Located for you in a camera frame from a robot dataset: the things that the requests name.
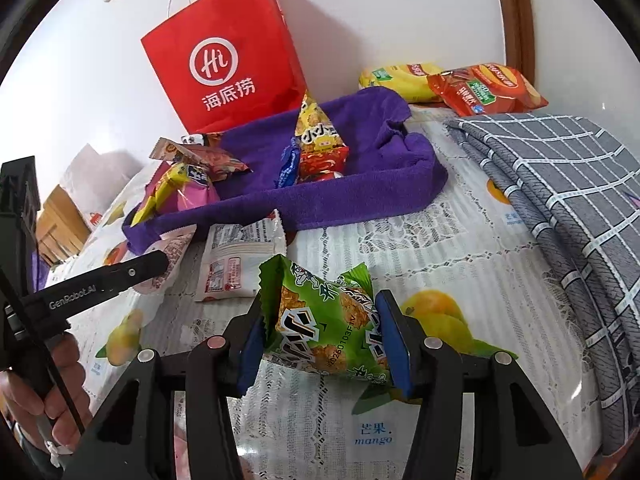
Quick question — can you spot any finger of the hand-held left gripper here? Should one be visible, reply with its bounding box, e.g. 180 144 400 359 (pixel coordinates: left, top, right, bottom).
101 250 169 295

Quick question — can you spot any purple towel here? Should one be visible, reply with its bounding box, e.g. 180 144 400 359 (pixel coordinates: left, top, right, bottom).
122 86 448 255

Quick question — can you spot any person's left hand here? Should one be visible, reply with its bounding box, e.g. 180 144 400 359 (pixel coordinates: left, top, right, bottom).
0 332 94 456

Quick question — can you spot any thin black cable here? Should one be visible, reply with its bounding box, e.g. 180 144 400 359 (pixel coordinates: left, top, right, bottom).
0 265 86 436

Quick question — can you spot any orange chip bag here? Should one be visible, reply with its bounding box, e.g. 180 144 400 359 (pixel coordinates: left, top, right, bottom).
426 63 549 117

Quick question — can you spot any wooden door frame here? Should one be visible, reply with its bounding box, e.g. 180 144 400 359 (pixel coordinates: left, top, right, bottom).
490 0 537 86

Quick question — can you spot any white pink snack packet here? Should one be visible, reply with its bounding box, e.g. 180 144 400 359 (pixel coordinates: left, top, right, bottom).
132 225 198 295

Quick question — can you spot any yellow chip bag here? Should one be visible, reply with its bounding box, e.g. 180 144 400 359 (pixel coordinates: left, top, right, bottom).
358 62 446 103

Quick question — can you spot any small yellow snack packet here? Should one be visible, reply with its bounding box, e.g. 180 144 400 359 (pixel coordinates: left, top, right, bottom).
131 162 193 226

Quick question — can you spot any blue snack packet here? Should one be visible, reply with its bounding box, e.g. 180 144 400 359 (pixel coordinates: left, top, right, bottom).
277 137 301 190

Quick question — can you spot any wooden cabinet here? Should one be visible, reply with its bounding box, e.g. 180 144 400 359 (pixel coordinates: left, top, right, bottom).
35 185 93 266

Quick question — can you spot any green snack packet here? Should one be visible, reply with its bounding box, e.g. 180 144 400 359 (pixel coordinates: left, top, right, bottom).
257 255 393 386

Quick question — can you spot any red paper bag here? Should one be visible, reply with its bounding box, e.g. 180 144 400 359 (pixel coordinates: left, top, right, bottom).
141 0 307 135

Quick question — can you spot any white red-label snack packet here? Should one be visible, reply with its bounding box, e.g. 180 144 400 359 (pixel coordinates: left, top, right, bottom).
194 210 287 303

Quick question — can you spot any fruit print tablecloth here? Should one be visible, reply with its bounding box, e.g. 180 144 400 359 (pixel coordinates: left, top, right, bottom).
45 105 621 480

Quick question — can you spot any pink red snack packet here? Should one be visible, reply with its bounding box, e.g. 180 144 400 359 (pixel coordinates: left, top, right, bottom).
150 137 253 182

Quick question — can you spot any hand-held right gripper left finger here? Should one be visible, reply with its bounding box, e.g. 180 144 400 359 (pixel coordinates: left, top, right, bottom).
62 295 266 480

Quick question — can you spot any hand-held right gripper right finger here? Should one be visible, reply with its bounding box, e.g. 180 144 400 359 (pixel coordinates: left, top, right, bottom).
374 289 586 480

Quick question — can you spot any white plastic bag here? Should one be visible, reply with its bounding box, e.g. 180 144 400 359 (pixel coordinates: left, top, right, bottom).
60 142 142 221

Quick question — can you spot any grey checked blanket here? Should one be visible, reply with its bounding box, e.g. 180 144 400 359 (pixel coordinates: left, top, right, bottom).
442 112 640 461

